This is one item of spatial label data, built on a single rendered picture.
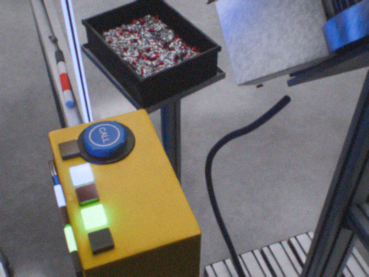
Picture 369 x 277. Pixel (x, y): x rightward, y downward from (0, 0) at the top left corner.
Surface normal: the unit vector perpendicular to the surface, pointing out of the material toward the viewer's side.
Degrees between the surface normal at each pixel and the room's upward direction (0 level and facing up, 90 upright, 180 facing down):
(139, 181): 0
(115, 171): 0
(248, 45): 55
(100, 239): 0
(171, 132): 90
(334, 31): 92
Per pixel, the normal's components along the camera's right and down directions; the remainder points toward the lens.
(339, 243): 0.34, 0.68
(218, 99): 0.00, -0.69
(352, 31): -0.90, 0.24
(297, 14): -0.46, 0.11
